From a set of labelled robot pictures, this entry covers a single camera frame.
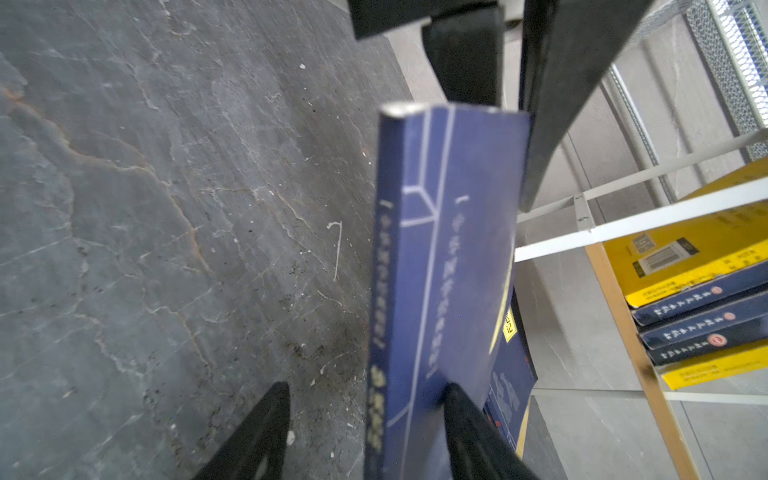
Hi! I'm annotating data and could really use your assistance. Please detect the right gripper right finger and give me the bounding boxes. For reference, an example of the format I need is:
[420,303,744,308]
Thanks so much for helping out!
[442,383,537,480]

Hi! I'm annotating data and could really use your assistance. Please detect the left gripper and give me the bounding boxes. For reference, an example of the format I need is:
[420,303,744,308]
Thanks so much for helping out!
[348,0,651,212]

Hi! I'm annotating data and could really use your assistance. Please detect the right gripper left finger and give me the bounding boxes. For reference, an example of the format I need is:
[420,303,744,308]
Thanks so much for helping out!
[193,382,290,480]

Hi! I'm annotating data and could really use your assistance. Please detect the dark blue book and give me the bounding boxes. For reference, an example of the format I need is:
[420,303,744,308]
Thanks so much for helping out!
[483,290,538,457]
[363,102,530,479]

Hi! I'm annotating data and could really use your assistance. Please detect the purple portrait book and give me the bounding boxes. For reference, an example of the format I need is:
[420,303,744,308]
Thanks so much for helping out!
[639,289,767,350]
[631,261,767,327]

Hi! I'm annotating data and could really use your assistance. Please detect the yellow cartoon book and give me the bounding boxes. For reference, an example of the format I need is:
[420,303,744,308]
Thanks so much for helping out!
[657,340,767,390]

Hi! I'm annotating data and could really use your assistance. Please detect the black book white characters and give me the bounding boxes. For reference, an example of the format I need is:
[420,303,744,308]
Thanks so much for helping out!
[646,315,767,366]

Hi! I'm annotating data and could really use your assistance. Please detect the wooden two-tier shelf rack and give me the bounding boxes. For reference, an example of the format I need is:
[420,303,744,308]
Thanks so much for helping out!
[516,130,767,479]

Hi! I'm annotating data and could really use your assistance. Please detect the white wire mesh basket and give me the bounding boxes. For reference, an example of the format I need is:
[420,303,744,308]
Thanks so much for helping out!
[628,1,767,154]

